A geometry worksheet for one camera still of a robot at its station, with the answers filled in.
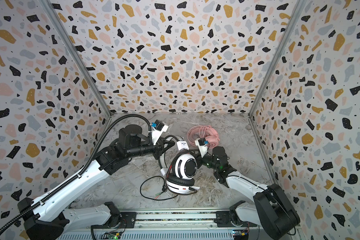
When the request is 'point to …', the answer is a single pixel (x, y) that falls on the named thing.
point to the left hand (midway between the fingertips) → (174, 141)
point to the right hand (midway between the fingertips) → (185, 151)
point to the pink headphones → (213, 138)
